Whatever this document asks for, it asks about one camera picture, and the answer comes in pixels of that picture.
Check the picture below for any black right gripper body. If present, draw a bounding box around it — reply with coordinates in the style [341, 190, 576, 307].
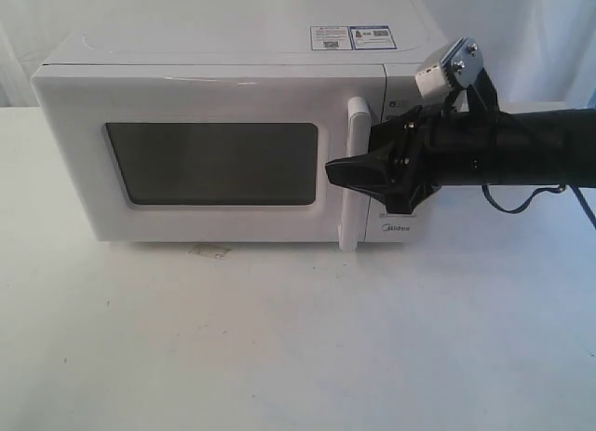
[385, 105, 439, 214]

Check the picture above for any white microwave door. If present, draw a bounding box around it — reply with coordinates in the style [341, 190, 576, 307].
[32, 64, 386, 250]

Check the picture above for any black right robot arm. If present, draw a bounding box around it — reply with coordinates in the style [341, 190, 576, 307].
[326, 106, 595, 214]

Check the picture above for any white microwave body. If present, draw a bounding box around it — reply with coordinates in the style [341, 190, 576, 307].
[41, 0, 447, 247]

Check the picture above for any blue white warning sticker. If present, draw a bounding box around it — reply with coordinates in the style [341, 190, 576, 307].
[310, 25, 397, 51]

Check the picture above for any clear tape patch on table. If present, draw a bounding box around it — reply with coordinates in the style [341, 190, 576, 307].
[188, 244, 231, 260]

